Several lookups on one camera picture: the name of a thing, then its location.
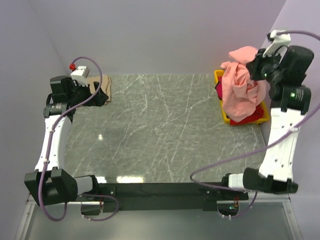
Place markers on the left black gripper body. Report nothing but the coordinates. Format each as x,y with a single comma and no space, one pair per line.
79,93

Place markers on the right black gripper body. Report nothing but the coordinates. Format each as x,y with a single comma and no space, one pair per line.
266,67

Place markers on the pink t shirt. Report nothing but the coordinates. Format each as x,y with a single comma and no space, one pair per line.
240,94

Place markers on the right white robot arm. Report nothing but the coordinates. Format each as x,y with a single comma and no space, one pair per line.
290,101

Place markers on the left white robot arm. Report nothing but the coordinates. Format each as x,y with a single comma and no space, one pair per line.
49,183

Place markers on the brown cardboard sheet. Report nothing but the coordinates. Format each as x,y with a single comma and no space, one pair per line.
106,85

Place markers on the red t shirt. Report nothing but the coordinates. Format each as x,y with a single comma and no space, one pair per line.
256,117

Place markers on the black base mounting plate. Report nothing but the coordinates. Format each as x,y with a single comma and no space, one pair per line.
161,196

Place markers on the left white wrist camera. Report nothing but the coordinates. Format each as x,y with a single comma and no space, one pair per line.
80,75

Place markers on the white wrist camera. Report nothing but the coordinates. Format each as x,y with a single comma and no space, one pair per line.
80,75
277,39

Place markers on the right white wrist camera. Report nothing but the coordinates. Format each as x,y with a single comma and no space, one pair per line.
277,39

